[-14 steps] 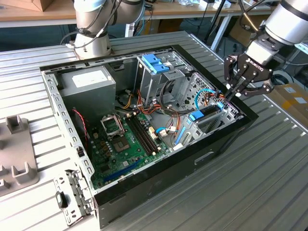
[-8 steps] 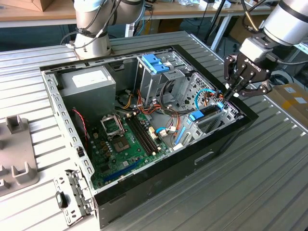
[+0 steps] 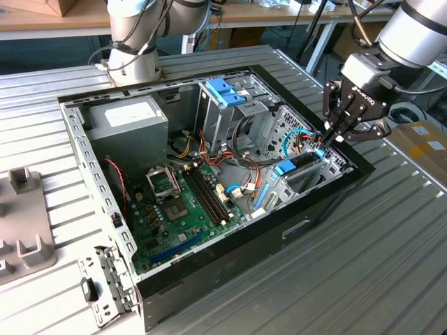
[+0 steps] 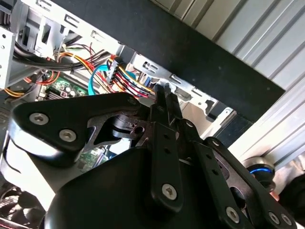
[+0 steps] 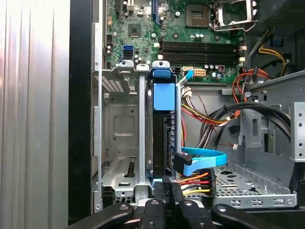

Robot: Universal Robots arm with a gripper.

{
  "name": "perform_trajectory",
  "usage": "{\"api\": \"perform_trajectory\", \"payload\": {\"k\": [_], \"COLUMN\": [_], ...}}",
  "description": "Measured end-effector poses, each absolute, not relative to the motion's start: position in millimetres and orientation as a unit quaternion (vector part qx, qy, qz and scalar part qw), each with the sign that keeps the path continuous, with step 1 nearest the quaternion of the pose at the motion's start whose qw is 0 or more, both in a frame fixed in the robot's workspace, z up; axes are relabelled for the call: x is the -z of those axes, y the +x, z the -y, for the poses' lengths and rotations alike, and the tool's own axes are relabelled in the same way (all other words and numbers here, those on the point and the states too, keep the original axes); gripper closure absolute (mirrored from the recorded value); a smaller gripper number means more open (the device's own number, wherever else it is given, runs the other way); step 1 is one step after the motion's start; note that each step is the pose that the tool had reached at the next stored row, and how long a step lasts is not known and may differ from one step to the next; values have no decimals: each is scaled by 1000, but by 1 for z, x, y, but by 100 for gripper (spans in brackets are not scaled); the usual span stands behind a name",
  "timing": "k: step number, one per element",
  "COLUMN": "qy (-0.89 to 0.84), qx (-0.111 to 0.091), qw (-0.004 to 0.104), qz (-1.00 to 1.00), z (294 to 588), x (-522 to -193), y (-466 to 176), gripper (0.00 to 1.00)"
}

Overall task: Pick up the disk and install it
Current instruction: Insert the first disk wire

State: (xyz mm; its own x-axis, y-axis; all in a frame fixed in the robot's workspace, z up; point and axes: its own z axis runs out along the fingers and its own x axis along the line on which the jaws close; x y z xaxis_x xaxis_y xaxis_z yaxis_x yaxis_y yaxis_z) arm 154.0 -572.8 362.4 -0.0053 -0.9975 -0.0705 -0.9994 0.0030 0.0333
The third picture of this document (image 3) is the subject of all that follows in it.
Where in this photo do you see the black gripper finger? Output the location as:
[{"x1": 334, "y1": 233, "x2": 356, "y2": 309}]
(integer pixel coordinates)
[
  {"x1": 322, "y1": 80, "x2": 350, "y2": 146},
  {"x1": 334, "y1": 117, "x2": 393, "y2": 143}
]

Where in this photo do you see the orange power wire with connector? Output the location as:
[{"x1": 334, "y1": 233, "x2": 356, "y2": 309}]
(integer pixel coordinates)
[{"x1": 295, "y1": 131, "x2": 324, "y2": 155}]

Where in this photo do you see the long blue data wire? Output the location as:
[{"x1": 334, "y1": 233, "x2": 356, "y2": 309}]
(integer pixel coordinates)
[{"x1": 281, "y1": 128, "x2": 315, "y2": 161}]

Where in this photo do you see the hard disk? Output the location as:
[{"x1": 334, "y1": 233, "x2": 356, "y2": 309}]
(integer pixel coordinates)
[{"x1": 254, "y1": 148, "x2": 329, "y2": 214}]

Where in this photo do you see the grey metal disk bay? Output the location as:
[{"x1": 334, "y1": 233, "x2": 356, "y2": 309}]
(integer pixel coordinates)
[{"x1": 249, "y1": 148, "x2": 353, "y2": 219}]

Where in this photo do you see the perforated metal front cage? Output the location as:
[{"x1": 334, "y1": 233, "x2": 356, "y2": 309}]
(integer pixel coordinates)
[{"x1": 260, "y1": 104, "x2": 350, "y2": 168}]

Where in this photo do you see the large cardboard box with labels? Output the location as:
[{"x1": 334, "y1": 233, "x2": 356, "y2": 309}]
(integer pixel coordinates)
[{"x1": 386, "y1": 121, "x2": 447, "y2": 182}]

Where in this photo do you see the cardboard sheet under desk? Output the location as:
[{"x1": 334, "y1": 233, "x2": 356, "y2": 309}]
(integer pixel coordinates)
[{"x1": 331, "y1": 21, "x2": 381, "y2": 62}]

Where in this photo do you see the black tripod pole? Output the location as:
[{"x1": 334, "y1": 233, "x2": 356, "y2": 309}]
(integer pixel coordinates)
[{"x1": 295, "y1": 0, "x2": 331, "y2": 64}]

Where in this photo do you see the long wooden desk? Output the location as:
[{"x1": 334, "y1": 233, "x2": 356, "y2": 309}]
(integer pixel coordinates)
[{"x1": 0, "y1": 0, "x2": 402, "y2": 76}]

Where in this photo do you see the blue drive cage latch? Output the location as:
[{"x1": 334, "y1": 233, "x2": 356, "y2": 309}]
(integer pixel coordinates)
[{"x1": 205, "y1": 78, "x2": 247, "y2": 108}]

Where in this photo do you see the grey metal drive cage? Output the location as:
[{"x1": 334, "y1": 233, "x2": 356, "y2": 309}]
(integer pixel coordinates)
[{"x1": 193, "y1": 78, "x2": 280, "y2": 160}]

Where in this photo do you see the black RAM slot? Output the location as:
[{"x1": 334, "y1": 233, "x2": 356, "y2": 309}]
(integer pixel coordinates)
[
  {"x1": 196, "y1": 164, "x2": 233, "y2": 220},
  {"x1": 187, "y1": 167, "x2": 223, "y2": 225},
  {"x1": 192, "y1": 165, "x2": 227, "y2": 223},
  {"x1": 183, "y1": 167, "x2": 218, "y2": 227}
]

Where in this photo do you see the black open PC case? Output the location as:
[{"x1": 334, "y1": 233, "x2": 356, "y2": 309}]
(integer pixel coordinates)
[{"x1": 57, "y1": 64, "x2": 376, "y2": 332}]

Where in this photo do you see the metal socket cover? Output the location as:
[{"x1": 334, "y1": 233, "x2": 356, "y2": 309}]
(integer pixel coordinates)
[{"x1": 145, "y1": 165, "x2": 183, "y2": 204}]

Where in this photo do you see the CPU socket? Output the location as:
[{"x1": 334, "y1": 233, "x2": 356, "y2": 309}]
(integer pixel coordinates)
[{"x1": 163, "y1": 198, "x2": 192, "y2": 222}]

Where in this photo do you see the grey power supply unit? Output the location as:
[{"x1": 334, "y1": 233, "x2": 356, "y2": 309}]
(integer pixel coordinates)
[{"x1": 83, "y1": 96, "x2": 169, "y2": 175}]

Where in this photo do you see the blue expansion slot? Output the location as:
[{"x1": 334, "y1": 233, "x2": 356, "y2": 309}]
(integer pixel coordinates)
[{"x1": 149, "y1": 229, "x2": 206, "y2": 265}]

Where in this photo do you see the green motherboard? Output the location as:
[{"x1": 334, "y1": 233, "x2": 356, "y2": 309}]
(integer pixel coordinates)
[{"x1": 127, "y1": 163, "x2": 247, "y2": 276}]

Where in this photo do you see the small brown cardboard box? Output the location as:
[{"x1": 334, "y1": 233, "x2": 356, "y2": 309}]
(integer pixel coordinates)
[{"x1": 34, "y1": 0, "x2": 80, "y2": 17}]

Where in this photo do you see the grey parts rack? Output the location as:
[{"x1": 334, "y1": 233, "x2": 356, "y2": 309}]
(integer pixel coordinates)
[{"x1": 0, "y1": 166, "x2": 57, "y2": 285}]

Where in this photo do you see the black coiled cable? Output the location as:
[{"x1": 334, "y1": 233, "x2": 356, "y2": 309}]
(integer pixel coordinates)
[{"x1": 390, "y1": 106, "x2": 426, "y2": 124}]

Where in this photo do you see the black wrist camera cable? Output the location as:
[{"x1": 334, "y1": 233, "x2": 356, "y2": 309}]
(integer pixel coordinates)
[{"x1": 379, "y1": 75, "x2": 447, "y2": 96}]

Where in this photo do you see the black cable bundle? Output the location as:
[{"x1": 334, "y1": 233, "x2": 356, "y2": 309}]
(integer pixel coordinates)
[{"x1": 232, "y1": 114, "x2": 270, "y2": 165}]

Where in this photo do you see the red and orange wire bundle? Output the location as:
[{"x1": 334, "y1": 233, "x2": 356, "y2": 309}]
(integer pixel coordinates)
[{"x1": 198, "y1": 129, "x2": 263, "y2": 191}]

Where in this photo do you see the short blue data wire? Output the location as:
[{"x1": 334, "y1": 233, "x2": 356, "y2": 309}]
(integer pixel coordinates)
[{"x1": 225, "y1": 184, "x2": 260, "y2": 197}]

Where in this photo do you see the yellow wire bundle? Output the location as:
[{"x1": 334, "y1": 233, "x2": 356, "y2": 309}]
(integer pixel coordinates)
[{"x1": 174, "y1": 135, "x2": 193, "y2": 158}]

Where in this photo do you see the red and black fan wire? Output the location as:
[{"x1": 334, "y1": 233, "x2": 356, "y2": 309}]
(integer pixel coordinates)
[{"x1": 103, "y1": 157, "x2": 129, "y2": 212}]

